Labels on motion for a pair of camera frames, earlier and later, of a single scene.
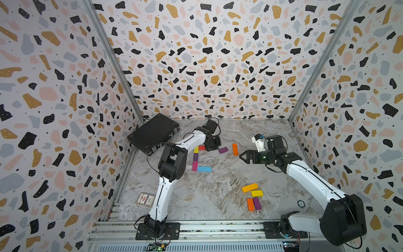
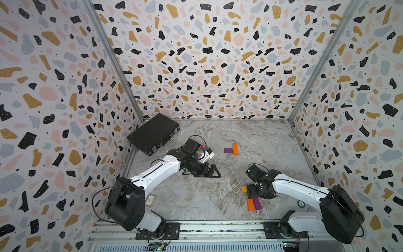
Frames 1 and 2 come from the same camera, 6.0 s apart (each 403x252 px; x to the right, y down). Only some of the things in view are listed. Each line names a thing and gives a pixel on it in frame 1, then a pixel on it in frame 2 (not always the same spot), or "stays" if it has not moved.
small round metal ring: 301,203 stays
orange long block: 235,149 stays
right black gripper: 254,153 → 250,193
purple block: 256,203 stays
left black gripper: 219,144 → 203,173
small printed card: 146,199 stays
